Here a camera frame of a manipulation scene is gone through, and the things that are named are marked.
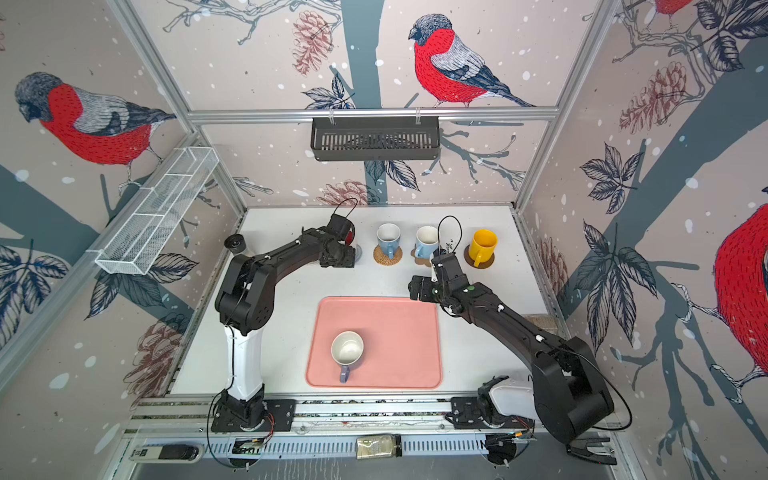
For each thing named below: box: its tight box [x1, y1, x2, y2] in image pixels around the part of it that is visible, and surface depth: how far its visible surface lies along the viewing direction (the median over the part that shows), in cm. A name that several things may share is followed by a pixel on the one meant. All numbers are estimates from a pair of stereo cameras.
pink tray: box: [306, 297, 443, 388], surface depth 88 cm
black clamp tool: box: [566, 437, 617, 465], surface depth 68 cm
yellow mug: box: [469, 229, 498, 267], surface depth 98 cm
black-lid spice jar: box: [224, 234, 247, 254], surface depth 98 cm
